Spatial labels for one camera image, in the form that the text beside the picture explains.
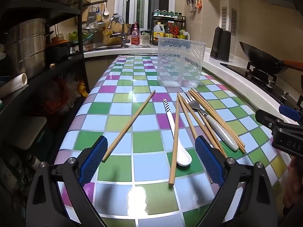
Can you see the black wok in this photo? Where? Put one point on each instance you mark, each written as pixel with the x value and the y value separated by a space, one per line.
pixel 260 56

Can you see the group of sauce bottles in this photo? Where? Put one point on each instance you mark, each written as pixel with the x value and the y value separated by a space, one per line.
pixel 174 30

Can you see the steel grater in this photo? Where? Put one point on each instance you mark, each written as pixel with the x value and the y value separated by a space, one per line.
pixel 92 15

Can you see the dark oil dispenser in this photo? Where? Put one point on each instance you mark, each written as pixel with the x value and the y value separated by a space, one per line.
pixel 185 36

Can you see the black pot orange lid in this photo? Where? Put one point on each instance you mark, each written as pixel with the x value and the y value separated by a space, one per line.
pixel 58 50

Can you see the steel sink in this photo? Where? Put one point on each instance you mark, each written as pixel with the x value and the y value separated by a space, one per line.
pixel 106 46

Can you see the clear plastic utensil holder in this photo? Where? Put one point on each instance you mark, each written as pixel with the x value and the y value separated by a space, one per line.
pixel 180 61

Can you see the green plastic basin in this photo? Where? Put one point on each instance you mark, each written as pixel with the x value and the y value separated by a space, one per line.
pixel 80 37

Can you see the red dish soap bottle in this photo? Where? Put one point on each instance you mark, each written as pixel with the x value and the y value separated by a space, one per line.
pixel 135 36

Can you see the black spice rack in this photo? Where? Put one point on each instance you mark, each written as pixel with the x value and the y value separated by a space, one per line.
pixel 165 18

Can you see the white ladle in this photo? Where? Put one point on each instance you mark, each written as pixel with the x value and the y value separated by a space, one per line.
pixel 106 10

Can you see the steel faucet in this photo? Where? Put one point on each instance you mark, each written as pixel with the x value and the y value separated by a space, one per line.
pixel 123 37

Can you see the black electric kettle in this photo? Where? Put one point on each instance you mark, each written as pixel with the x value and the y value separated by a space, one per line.
pixel 220 45

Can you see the black shelf rack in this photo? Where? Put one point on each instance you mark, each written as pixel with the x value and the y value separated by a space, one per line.
pixel 81 40

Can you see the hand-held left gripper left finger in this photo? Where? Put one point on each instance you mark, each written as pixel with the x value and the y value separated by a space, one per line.
pixel 93 160

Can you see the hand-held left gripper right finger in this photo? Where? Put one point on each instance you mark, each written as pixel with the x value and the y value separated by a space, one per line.
pixel 209 160

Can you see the white roll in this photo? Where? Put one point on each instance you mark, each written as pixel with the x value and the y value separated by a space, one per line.
pixel 16 82

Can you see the red plastic bag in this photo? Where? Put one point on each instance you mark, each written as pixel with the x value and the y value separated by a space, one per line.
pixel 61 94

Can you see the row of spice jars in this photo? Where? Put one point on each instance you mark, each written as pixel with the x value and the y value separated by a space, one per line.
pixel 169 14

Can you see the patterned cloth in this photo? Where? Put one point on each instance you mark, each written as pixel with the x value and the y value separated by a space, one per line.
pixel 119 19

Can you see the steel strainer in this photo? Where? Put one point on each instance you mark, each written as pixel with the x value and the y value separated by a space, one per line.
pixel 93 27

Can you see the person's right hand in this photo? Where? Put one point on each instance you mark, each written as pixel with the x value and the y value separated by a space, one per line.
pixel 294 186

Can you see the black gas stove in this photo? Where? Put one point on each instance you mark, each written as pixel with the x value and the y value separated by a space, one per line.
pixel 236 67

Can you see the large steel pot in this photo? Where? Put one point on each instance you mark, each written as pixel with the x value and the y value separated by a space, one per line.
pixel 26 49

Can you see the white wall vent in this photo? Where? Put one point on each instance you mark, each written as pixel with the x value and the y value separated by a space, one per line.
pixel 233 21
pixel 224 17

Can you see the wooden cutting board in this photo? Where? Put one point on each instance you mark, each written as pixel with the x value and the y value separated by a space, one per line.
pixel 106 39

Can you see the white trash bin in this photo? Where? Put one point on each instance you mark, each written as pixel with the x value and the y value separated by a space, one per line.
pixel 30 132

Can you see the yellow label oil bottle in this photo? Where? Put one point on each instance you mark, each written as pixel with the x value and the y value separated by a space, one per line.
pixel 158 36

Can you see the hanging kitchen tools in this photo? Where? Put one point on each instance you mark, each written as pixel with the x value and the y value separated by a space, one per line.
pixel 193 2

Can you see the yellow toy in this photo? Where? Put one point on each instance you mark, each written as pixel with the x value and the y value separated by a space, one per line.
pixel 82 89

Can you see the checkered table cover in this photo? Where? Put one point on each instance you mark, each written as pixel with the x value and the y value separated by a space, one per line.
pixel 142 144

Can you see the window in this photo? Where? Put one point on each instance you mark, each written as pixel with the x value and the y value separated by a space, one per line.
pixel 137 2

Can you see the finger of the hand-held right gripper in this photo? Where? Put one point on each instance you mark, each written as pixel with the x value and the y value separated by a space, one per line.
pixel 266 119
pixel 290 112

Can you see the clear jar green lid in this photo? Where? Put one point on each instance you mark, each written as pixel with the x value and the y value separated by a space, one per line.
pixel 146 37

